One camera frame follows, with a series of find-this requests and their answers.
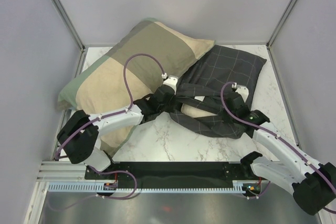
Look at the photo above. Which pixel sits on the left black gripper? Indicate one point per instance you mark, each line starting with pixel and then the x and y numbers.
pixel 171 107

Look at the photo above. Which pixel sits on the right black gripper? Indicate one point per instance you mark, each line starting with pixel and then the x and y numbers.
pixel 228 120

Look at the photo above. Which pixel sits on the cream pillow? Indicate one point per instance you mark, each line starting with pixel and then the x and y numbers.
pixel 195 112

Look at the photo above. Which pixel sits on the dark grey plaid pillowcase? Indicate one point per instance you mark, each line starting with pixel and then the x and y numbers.
pixel 201 85

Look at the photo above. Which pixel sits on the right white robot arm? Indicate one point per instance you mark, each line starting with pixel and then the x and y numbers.
pixel 310 182

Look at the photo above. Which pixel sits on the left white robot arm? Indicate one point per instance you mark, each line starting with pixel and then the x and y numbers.
pixel 79 137

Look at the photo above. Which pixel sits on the green beige patchwork pillow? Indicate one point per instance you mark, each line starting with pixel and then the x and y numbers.
pixel 133 68

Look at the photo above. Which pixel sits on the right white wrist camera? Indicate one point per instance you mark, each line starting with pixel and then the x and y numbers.
pixel 242 90

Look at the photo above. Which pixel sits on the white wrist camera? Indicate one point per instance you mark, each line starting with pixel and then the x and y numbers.
pixel 171 82
pixel 242 90

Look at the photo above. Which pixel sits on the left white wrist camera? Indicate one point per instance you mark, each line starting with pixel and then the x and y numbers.
pixel 171 82

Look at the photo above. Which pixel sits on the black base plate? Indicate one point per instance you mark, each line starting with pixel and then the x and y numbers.
pixel 179 174

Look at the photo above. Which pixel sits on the light blue slotted cable duct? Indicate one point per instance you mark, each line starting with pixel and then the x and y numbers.
pixel 100 187

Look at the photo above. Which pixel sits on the right aluminium frame post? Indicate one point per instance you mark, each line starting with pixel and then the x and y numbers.
pixel 288 10

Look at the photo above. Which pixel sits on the aluminium frame post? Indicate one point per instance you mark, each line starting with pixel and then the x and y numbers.
pixel 67 21
pixel 288 10

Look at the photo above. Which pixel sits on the left aluminium frame post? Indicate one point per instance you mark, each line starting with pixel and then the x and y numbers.
pixel 67 21

